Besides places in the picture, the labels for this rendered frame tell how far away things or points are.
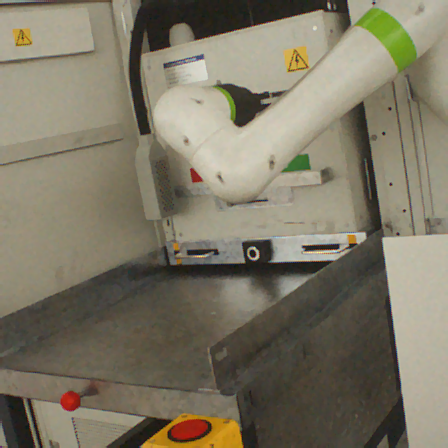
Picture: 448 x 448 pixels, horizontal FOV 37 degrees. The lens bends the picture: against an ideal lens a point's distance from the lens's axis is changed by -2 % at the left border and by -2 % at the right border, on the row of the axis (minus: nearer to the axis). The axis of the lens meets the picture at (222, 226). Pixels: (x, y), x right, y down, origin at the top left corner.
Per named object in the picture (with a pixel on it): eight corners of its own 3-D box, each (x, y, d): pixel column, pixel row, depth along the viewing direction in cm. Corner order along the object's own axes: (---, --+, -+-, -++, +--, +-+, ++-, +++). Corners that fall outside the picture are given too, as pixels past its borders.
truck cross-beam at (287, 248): (369, 259, 145) (365, 232, 144) (170, 265, 175) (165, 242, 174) (377, 253, 149) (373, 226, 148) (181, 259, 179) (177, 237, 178)
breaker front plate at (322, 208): (354, 239, 146) (318, 13, 137) (175, 247, 173) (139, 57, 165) (357, 238, 147) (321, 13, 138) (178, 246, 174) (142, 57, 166)
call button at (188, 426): (195, 450, 71) (192, 437, 71) (166, 445, 74) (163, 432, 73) (216, 432, 75) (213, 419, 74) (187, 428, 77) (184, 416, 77)
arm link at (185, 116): (162, 72, 110) (130, 122, 116) (212, 126, 107) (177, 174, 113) (210, 67, 121) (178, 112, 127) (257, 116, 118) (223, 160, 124)
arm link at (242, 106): (229, 76, 119) (187, 85, 125) (241, 142, 121) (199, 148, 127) (247, 74, 124) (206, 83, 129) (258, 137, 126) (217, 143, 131)
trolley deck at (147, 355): (243, 431, 95) (236, 392, 94) (-24, 390, 130) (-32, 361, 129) (402, 282, 150) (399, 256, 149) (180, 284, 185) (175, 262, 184)
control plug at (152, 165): (161, 219, 160) (146, 145, 157) (145, 221, 163) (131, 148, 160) (181, 212, 166) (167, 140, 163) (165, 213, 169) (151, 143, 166)
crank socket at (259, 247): (265, 263, 156) (262, 242, 155) (243, 264, 159) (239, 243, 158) (271, 260, 158) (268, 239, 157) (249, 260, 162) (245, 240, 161)
